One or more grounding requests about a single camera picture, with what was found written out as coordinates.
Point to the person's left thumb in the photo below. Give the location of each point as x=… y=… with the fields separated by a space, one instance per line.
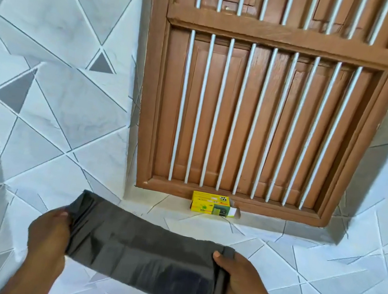
x=63 y=218

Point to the person's left forearm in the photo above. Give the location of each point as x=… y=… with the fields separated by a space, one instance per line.
x=32 y=282

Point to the black plastic bag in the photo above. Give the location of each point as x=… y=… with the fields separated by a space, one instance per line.
x=148 y=254

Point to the yellow green cardboard box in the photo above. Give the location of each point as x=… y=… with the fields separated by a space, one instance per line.
x=212 y=204

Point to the person's left hand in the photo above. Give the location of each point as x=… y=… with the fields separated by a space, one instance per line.
x=47 y=235

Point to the person's right thumb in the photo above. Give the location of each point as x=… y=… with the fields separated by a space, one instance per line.
x=223 y=260

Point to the brown wooden barred window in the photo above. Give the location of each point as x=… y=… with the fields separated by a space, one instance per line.
x=266 y=97

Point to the person's right hand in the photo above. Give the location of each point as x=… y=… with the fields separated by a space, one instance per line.
x=248 y=291

